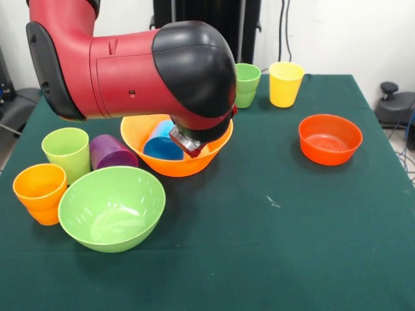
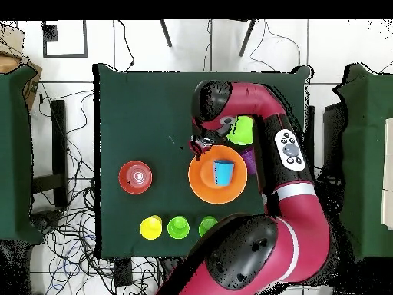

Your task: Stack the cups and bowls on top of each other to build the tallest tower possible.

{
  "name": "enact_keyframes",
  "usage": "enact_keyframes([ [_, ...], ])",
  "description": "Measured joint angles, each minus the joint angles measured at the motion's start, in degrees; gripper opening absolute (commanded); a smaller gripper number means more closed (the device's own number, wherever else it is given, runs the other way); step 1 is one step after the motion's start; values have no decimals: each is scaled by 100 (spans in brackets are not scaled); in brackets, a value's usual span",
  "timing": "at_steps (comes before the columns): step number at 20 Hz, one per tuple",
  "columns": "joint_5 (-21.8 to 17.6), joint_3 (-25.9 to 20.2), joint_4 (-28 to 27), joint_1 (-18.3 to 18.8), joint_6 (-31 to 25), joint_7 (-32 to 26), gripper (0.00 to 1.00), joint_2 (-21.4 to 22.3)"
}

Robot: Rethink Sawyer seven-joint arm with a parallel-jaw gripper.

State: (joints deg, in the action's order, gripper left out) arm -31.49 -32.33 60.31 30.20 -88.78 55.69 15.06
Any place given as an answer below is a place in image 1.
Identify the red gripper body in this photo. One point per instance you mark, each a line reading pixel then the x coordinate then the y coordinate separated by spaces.
pixel 196 151

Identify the large orange bowl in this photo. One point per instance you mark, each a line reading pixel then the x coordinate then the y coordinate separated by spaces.
pixel 194 165

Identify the blue cup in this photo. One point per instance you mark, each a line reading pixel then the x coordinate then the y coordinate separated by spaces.
pixel 162 149

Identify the purple cup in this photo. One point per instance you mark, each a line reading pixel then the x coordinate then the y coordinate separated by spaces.
pixel 107 155

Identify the yellow cup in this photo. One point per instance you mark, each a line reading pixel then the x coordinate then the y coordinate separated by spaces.
pixel 285 94

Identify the large green bowl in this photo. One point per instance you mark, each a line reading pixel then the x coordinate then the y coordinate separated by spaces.
pixel 110 233

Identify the red bowl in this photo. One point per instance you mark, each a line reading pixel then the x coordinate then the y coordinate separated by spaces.
pixel 330 155

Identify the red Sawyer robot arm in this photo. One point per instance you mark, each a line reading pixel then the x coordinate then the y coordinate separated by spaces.
pixel 129 74

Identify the dark green tablecloth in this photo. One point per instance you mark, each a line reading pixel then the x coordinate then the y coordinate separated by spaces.
pixel 259 226

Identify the lime green cup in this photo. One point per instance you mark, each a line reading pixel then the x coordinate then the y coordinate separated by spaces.
pixel 71 158

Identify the orange cup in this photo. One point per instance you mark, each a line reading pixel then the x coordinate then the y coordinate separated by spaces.
pixel 35 184
pixel 45 217

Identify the grey black device base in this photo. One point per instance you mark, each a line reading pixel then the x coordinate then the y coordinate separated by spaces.
pixel 395 110
pixel 19 103

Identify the black equipment box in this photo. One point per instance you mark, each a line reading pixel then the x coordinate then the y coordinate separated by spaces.
pixel 4 84

